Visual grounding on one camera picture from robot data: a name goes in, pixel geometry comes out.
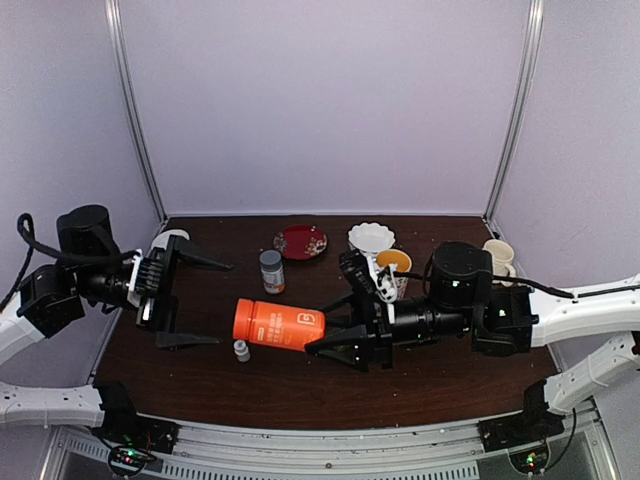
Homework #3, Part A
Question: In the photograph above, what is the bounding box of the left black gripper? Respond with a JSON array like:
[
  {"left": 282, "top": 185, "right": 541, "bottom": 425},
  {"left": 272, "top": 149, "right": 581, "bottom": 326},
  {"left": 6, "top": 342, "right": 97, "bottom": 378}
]
[{"left": 74, "top": 234, "right": 234, "bottom": 351}]

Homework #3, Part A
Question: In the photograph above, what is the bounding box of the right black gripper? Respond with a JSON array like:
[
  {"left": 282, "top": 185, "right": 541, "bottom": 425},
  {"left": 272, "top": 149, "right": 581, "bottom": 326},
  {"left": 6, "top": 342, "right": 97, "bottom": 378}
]
[{"left": 304, "top": 285, "right": 474, "bottom": 373}]

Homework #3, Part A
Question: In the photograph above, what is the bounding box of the orange pill bottle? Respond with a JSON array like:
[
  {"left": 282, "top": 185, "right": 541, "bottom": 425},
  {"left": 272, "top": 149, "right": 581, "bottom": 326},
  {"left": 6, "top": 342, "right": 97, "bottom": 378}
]
[{"left": 233, "top": 299, "right": 326, "bottom": 352}]

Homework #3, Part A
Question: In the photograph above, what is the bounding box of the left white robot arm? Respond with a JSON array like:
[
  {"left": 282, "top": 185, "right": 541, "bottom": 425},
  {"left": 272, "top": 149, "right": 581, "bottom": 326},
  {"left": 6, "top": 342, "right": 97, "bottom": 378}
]
[{"left": 1, "top": 204, "right": 233, "bottom": 444}]

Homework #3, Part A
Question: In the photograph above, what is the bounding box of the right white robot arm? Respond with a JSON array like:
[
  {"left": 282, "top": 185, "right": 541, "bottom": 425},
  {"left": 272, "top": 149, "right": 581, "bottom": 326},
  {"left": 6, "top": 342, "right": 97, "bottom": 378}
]
[{"left": 305, "top": 241, "right": 639, "bottom": 442}]

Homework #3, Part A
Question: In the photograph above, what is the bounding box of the small white bowl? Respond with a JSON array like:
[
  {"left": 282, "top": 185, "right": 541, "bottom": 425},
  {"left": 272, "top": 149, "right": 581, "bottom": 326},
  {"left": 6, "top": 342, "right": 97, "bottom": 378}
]
[{"left": 151, "top": 229, "right": 191, "bottom": 250}]

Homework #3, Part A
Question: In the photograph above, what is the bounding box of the patterned mug orange inside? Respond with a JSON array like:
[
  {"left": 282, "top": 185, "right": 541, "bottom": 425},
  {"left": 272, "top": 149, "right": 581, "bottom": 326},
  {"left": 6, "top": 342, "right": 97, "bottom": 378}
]
[{"left": 375, "top": 249, "right": 412, "bottom": 302}]

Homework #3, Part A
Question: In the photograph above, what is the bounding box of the small white bottle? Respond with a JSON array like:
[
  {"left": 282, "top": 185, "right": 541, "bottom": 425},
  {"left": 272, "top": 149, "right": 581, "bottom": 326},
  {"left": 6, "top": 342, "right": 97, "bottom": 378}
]
[{"left": 233, "top": 340, "right": 251, "bottom": 363}]

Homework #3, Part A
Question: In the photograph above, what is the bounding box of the white scalloped bowl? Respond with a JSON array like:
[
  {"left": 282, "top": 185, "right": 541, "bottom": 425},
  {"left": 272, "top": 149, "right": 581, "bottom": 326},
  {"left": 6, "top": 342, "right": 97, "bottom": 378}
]
[{"left": 347, "top": 222, "right": 395, "bottom": 254}]

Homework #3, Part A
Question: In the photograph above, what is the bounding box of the red floral plate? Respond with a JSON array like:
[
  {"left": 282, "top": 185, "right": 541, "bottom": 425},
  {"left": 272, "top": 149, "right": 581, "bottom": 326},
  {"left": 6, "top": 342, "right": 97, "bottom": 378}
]
[{"left": 273, "top": 225, "right": 328, "bottom": 261}]

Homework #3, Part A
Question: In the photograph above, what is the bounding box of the grey-capped orange label bottle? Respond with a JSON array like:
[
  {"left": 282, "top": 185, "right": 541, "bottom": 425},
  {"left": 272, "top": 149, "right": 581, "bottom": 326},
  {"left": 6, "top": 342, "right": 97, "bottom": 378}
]
[{"left": 259, "top": 250, "right": 285, "bottom": 295}]

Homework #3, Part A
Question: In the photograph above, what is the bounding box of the cream ribbed mug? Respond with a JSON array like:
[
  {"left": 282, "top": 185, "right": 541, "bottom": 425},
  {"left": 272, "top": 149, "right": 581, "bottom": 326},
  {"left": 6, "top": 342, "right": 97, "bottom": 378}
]
[{"left": 483, "top": 239, "right": 516, "bottom": 287}]

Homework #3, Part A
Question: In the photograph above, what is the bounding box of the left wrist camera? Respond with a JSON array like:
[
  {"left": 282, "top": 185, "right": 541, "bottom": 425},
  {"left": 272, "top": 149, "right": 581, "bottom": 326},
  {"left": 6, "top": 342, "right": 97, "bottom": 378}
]
[{"left": 126, "top": 247, "right": 166, "bottom": 307}]

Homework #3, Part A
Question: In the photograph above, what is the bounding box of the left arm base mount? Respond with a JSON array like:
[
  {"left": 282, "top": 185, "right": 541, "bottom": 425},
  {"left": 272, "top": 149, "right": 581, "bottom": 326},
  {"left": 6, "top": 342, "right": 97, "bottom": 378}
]
[{"left": 90, "top": 412, "right": 180, "bottom": 454}]

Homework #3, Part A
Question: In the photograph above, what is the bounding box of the front aluminium rail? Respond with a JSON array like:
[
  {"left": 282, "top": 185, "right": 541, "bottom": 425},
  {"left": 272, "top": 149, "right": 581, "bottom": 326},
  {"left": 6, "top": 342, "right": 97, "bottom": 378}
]
[{"left": 42, "top": 394, "right": 619, "bottom": 480}]

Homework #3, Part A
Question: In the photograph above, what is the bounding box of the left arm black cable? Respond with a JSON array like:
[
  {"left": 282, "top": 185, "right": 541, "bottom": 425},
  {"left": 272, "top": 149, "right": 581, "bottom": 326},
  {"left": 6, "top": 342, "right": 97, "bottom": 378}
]
[{"left": 0, "top": 212, "right": 139, "bottom": 311}]

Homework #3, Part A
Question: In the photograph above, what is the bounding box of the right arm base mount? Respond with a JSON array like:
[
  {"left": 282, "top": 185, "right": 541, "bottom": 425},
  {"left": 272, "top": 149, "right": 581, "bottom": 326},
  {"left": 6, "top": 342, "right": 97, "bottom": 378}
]
[{"left": 478, "top": 412, "right": 564, "bottom": 453}]

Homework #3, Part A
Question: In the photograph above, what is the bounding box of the left aluminium frame post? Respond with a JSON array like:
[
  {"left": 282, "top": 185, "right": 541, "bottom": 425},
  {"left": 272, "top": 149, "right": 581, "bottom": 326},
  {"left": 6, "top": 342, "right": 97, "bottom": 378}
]
[{"left": 104, "top": 0, "right": 168, "bottom": 224}]

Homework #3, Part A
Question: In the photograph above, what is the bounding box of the aluminium frame post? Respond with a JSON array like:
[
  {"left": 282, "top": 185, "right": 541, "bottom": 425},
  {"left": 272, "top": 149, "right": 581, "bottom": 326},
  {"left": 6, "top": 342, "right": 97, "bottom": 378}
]
[
  {"left": 104, "top": 0, "right": 168, "bottom": 224},
  {"left": 483, "top": 0, "right": 545, "bottom": 225}
]

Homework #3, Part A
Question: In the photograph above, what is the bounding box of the right aluminium frame post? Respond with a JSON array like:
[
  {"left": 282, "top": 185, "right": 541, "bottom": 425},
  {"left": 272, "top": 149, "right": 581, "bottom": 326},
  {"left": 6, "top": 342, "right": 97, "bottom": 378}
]
[{"left": 483, "top": 0, "right": 545, "bottom": 225}]

